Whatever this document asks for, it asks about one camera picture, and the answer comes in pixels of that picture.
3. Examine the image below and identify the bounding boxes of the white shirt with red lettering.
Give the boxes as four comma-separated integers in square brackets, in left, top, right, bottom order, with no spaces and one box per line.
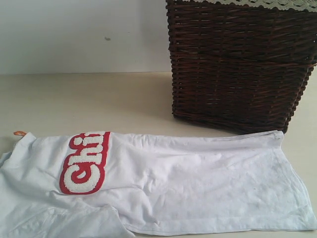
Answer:
[0,131,317,238]

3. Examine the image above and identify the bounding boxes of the brown wicker laundry basket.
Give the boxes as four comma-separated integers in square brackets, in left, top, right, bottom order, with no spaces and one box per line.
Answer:
[166,0,317,133]

